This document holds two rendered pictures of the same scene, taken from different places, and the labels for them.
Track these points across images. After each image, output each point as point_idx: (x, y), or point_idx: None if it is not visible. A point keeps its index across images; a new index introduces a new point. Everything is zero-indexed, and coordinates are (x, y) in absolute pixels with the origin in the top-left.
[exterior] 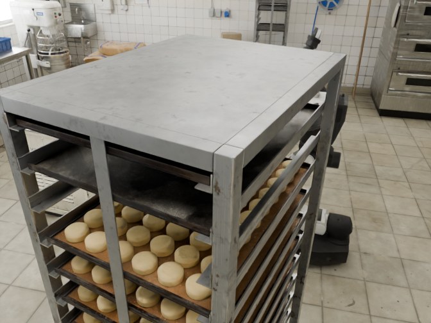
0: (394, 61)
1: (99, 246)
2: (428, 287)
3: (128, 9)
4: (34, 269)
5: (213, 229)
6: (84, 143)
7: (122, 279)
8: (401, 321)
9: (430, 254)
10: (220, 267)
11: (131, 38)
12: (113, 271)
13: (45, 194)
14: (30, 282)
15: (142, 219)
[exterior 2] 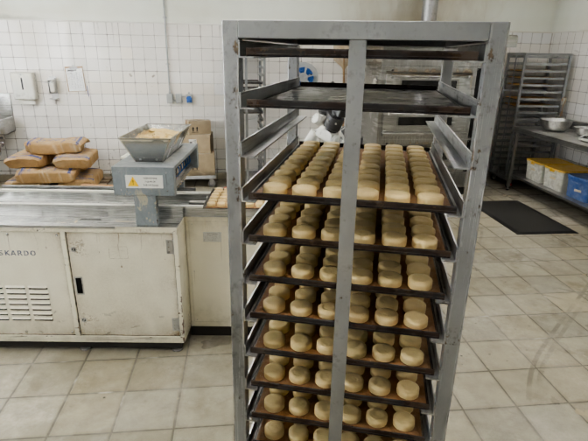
0: (381, 136)
1: (312, 190)
2: (483, 338)
3: (59, 98)
4: (11, 415)
5: (481, 100)
6: (339, 53)
7: (355, 207)
8: (472, 372)
9: (472, 309)
10: (484, 139)
11: (65, 134)
12: (345, 201)
13: (247, 145)
14: (12, 431)
15: (323, 182)
